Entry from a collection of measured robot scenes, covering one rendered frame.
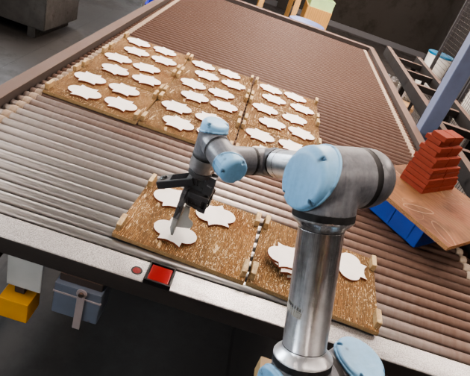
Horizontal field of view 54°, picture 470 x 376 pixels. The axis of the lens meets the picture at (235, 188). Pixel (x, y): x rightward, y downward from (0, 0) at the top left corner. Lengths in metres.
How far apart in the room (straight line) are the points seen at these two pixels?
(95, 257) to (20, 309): 0.30
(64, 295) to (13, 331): 0.94
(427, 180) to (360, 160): 1.26
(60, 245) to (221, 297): 0.47
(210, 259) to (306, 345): 0.57
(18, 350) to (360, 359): 1.59
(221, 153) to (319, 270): 0.43
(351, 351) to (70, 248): 0.78
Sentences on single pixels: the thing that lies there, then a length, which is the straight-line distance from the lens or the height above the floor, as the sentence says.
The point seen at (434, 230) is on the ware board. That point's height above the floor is 1.04.
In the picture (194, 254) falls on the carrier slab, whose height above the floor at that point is 0.94.
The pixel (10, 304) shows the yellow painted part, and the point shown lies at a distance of 1.52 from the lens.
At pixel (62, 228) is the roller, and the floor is 0.92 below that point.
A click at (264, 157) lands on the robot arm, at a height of 1.31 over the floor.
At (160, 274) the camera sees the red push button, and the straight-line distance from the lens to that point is 1.30.
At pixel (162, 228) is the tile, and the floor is 0.94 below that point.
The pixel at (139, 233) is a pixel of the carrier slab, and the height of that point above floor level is 0.94.
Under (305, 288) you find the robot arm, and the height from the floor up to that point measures 1.30.
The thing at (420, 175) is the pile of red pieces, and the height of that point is 1.10.
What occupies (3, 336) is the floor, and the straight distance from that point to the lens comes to 2.31.
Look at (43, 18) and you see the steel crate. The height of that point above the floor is 0.24.
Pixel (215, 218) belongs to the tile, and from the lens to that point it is 1.53.
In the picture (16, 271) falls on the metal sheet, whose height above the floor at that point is 0.80.
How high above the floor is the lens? 1.83
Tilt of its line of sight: 31 degrees down
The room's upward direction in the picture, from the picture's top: 20 degrees clockwise
